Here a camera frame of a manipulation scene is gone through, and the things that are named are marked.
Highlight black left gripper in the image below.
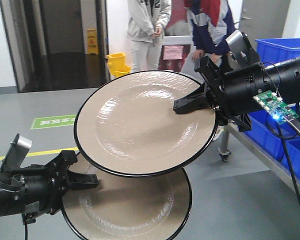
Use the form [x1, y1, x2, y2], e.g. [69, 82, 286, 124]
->
[11, 150, 99, 224]

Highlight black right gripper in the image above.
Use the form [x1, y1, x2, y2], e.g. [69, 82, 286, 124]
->
[173, 56, 267, 132]

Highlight beige plate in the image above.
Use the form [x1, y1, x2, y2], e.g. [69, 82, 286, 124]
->
[74, 70, 217, 177]
[62, 154, 192, 240]

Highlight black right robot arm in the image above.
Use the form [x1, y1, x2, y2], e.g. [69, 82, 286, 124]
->
[173, 56, 300, 132]

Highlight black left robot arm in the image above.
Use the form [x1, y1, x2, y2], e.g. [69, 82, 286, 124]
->
[0, 150, 99, 224]

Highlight green circuit board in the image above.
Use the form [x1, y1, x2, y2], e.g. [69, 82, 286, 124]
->
[252, 90, 300, 125]

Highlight person in blue red jacket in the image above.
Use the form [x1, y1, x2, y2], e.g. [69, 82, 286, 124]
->
[181, 0, 236, 81]

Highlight yellow mop bucket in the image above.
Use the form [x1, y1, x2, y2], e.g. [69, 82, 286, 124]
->
[106, 52, 131, 78]

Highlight person in grey hoodie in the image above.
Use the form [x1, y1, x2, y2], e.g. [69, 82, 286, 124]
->
[127, 0, 172, 73]

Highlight blue plastic bins on cart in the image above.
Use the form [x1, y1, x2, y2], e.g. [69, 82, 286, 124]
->
[245, 38, 300, 180]

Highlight yellow wet floor sign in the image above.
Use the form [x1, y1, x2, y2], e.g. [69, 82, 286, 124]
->
[86, 28, 99, 55]

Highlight metal cart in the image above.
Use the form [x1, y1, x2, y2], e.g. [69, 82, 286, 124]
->
[218, 122, 295, 191]

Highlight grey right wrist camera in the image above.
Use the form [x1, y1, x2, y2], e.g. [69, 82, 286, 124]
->
[225, 29, 260, 68]

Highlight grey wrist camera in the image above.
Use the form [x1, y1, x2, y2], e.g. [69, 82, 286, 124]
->
[225, 29, 260, 68]
[0, 133, 32, 173]

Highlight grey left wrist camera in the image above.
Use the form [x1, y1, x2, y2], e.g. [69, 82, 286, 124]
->
[0, 133, 32, 173]

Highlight black cable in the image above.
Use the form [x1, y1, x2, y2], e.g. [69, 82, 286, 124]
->
[261, 62, 300, 240]

